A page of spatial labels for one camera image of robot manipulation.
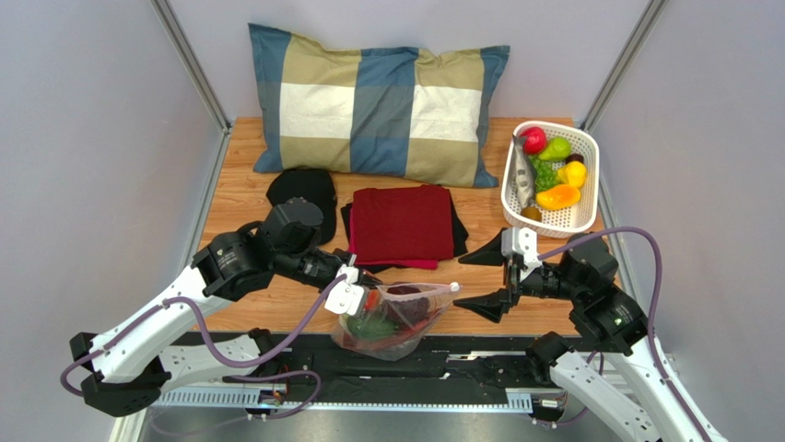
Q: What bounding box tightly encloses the blue beige checked pillow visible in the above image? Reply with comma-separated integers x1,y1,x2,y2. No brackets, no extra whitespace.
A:
248,24,510,188

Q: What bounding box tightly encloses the green toy avocado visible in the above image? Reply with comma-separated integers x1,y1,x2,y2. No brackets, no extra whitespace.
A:
346,314,397,341

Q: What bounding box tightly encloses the white plastic basket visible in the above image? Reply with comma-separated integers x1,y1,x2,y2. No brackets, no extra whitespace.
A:
500,121,600,238

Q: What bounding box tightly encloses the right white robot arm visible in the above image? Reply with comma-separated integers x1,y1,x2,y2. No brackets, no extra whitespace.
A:
454,227,724,441

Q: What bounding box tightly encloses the orange toy fruit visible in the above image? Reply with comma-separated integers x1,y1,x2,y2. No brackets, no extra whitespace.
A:
520,206,543,222

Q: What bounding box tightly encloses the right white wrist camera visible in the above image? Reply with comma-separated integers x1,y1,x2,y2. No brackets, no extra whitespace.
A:
500,227,542,269

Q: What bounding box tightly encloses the grey toy fish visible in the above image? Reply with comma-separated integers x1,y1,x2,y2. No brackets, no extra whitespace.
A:
511,134,537,208

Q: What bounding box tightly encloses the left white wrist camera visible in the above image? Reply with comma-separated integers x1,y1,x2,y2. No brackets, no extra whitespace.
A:
322,265,368,316

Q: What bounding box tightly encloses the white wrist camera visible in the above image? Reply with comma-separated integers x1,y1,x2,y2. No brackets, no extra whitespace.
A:
322,265,368,316
500,227,542,269

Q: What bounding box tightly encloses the dark red folded cloth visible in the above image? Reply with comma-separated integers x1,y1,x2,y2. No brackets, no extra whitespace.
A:
349,185,454,263

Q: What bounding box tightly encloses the light green toy fruit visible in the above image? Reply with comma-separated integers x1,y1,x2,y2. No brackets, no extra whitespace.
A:
537,136,572,162

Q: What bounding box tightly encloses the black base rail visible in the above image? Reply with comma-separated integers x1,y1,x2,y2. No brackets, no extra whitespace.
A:
252,333,558,406

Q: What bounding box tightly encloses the clear zip top bag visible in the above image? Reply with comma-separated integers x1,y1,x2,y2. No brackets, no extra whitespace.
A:
331,282,463,362

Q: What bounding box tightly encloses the orange yellow toy mango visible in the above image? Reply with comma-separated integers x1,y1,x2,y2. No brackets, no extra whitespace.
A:
535,184,581,211

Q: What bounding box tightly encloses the black cap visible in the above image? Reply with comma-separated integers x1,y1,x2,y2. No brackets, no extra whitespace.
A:
265,169,337,245

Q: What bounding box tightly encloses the black folded cloth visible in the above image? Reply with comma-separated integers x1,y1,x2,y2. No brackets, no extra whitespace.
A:
340,201,470,273

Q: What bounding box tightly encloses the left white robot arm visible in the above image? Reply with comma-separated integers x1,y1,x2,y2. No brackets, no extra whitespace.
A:
60,198,378,417

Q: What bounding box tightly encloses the red toy apple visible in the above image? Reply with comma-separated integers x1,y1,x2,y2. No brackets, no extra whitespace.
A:
519,126,548,156

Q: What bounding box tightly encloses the dark purple toy fruit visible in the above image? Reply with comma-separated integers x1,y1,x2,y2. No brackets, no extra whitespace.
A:
385,285,430,326

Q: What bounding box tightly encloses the green toy broccoli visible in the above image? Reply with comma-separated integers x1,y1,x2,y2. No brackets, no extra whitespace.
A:
529,156,559,192

